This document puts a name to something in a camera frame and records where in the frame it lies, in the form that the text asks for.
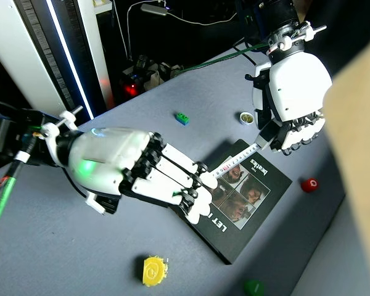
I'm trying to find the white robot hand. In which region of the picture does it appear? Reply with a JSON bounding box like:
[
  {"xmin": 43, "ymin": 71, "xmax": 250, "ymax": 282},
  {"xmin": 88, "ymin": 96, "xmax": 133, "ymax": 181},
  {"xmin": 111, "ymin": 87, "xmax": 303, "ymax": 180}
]
[
  {"xmin": 245, "ymin": 51, "xmax": 334, "ymax": 156},
  {"xmin": 64, "ymin": 128, "xmax": 219, "ymax": 226}
]

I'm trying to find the grey tape measure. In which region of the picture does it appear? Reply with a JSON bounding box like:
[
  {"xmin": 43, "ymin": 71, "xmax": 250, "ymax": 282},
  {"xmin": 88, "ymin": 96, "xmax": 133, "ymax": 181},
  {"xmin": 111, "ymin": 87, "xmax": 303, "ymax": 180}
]
[{"xmin": 212, "ymin": 121, "xmax": 283, "ymax": 180}]

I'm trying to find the black Let It Be book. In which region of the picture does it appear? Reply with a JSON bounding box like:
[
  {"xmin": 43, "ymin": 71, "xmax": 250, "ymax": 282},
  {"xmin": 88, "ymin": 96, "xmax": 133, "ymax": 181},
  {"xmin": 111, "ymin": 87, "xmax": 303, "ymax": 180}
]
[{"xmin": 172, "ymin": 138, "xmax": 294, "ymax": 265}]

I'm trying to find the small toy soup bowl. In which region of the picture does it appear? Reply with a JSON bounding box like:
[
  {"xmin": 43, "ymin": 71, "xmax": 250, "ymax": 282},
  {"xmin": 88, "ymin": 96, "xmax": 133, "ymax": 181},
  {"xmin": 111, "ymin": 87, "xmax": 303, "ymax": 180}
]
[{"xmin": 239, "ymin": 111, "xmax": 255, "ymax": 126}]

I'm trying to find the black device with red light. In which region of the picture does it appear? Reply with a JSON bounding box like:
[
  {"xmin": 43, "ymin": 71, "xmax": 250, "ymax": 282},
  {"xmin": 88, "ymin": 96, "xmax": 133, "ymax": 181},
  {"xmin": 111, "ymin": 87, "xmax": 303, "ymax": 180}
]
[{"xmin": 119, "ymin": 76, "xmax": 142, "ymax": 101}]

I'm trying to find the green and blue toy brick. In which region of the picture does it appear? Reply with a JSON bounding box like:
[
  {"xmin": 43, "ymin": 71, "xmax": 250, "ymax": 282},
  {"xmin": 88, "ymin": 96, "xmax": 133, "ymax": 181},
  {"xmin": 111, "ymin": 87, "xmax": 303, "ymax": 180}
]
[{"xmin": 175, "ymin": 112, "xmax": 191, "ymax": 126}]

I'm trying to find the pale upright board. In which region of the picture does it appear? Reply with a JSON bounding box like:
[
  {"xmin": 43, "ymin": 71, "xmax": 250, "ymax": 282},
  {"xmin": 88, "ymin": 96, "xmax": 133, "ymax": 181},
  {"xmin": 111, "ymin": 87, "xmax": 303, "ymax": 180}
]
[{"xmin": 322, "ymin": 29, "xmax": 370, "ymax": 296}]

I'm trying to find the grey table cloth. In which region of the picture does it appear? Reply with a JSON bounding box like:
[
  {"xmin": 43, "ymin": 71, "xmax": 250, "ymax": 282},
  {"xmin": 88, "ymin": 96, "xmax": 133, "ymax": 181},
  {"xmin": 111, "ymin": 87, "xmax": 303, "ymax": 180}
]
[{"xmin": 0, "ymin": 41, "xmax": 370, "ymax": 296}]

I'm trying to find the red cylinder block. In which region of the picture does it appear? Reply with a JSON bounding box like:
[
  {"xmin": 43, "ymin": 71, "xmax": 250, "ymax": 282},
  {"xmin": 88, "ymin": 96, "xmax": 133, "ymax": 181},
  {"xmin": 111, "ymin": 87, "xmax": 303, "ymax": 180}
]
[{"xmin": 300, "ymin": 177, "xmax": 319, "ymax": 194}]

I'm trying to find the yellow spiral toy block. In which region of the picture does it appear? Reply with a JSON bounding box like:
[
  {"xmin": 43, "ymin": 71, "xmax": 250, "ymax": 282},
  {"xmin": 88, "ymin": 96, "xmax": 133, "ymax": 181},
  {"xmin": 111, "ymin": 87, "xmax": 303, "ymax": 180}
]
[{"xmin": 141, "ymin": 255, "xmax": 169, "ymax": 287}]

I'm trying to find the grey power adapter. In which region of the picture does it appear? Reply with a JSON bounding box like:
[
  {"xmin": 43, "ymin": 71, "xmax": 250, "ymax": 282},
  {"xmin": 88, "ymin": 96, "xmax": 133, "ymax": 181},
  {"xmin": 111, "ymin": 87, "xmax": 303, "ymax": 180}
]
[{"xmin": 141, "ymin": 3, "xmax": 168, "ymax": 17}]

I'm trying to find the green cylinder block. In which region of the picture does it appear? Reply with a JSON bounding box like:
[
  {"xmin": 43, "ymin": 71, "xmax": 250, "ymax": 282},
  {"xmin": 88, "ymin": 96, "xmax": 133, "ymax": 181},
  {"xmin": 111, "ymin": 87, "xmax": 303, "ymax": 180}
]
[{"xmin": 243, "ymin": 279, "xmax": 266, "ymax": 296}]

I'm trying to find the thick green cable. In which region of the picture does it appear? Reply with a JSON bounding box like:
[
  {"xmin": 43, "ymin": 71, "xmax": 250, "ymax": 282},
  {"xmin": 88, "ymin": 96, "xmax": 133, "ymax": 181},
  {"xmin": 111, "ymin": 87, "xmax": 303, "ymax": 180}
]
[
  {"xmin": 178, "ymin": 41, "xmax": 271, "ymax": 73},
  {"xmin": 0, "ymin": 160, "xmax": 24, "ymax": 240}
]

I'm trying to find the white cable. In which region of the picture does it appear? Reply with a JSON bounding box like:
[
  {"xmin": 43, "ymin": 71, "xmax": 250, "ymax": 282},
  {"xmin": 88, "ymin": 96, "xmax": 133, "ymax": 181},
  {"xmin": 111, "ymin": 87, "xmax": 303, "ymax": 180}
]
[
  {"xmin": 165, "ymin": 10, "xmax": 239, "ymax": 26},
  {"xmin": 125, "ymin": 0, "xmax": 168, "ymax": 62}
]

